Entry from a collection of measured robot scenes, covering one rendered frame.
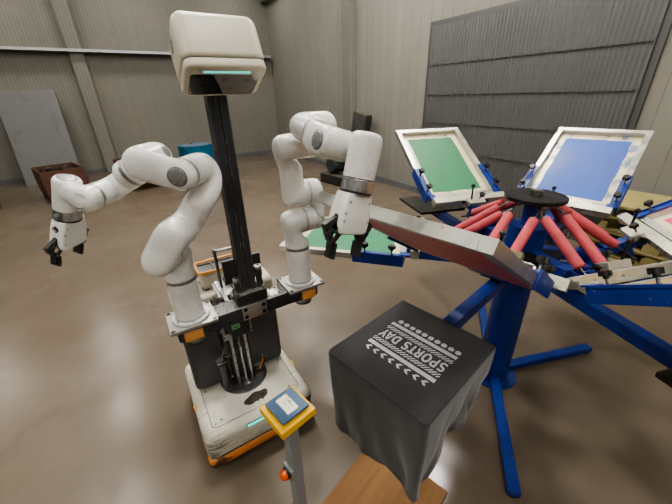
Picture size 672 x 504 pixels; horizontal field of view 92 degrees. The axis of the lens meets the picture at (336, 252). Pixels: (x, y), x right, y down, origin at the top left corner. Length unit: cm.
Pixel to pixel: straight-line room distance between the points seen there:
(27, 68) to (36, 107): 90
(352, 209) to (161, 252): 57
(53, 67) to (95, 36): 129
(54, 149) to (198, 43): 1031
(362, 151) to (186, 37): 50
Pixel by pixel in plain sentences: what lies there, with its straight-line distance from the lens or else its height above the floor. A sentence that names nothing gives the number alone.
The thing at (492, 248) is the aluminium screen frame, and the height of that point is 154.
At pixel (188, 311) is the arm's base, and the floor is 119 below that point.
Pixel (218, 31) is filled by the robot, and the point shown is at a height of 199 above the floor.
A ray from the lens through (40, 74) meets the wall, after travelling 1165.
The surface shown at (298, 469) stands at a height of 65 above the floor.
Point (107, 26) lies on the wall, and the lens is 1170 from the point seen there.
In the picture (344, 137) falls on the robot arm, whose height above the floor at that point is 175.
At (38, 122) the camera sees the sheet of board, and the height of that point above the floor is 143.
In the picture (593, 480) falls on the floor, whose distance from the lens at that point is 246.
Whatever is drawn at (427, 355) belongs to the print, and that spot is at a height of 95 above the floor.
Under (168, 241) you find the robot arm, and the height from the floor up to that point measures 149.
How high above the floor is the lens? 184
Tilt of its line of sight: 26 degrees down
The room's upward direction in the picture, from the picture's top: 2 degrees counter-clockwise
